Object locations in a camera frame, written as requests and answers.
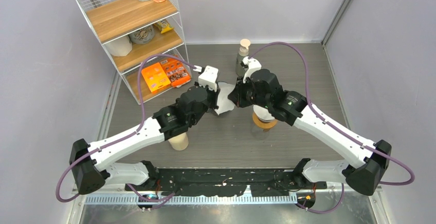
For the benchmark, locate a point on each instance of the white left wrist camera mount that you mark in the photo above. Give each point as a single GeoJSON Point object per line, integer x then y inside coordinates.
{"type": "Point", "coordinates": [207, 77]}

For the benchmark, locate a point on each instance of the green pump bottle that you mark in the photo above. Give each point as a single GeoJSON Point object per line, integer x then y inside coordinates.
{"type": "Point", "coordinates": [243, 52]}

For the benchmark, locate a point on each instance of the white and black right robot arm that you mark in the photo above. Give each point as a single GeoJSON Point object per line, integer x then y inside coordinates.
{"type": "Point", "coordinates": [363, 164]}

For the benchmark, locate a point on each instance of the white wire wooden shelf rack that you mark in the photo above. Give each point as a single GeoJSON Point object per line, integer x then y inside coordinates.
{"type": "Point", "coordinates": [112, 19]}

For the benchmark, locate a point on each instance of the clear glass carafe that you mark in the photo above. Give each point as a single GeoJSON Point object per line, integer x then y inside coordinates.
{"type": "Point", "coordinates": [259, 133]}

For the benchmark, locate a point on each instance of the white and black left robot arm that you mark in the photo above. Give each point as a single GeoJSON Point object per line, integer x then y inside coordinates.
{"type": "Point", "coordinates": [93, 165]}

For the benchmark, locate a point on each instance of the round decorated tin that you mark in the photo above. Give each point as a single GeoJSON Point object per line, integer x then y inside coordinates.
{"type": "Point", "coordinates": [143, 35]}

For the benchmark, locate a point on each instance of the white coffee filter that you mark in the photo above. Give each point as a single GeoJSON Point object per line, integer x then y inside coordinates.
{"type": "Point", "coordinates": [224, 104]}
{"type": "Point", "coordinates": [263, 114]}

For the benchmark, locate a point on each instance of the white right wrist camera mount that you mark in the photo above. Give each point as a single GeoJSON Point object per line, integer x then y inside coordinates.
{"type": "Point", "coordinates": [251, 65]}

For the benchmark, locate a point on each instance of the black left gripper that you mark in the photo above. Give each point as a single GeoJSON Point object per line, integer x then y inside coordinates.
{"type": "Point", "coordinates": [214, 95]}

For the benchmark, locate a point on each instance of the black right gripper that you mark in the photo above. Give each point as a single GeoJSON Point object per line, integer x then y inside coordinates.
{"type": "Point", "coordinates": [236, 96]}

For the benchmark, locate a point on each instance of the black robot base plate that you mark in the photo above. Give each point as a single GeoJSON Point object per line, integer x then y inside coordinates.
{"type": "Point", "coordinates": [226, 182]}

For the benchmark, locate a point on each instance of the orange box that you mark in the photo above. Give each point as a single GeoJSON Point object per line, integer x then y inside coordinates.
{"type": "Point", "coordinates": [155, 77]}

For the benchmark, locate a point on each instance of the yellow snack packet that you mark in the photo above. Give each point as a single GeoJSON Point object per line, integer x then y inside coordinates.
{"type": "Point", "coordinates": [164, 26]}

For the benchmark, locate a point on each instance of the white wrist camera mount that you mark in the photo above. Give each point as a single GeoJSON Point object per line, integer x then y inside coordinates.
{"type": "Point", "coordinates": [207, 77]}
{"type": "Point", "coordinates": [251, 65]}

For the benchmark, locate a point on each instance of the orange photo booklet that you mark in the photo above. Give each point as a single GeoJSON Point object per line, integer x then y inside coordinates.
{"type": "Point", "coordinates": [175, 71]}

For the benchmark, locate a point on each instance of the cream pump bottle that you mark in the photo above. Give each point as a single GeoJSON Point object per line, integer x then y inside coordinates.
{"type": "Point", "coordinates": [179, 142]}

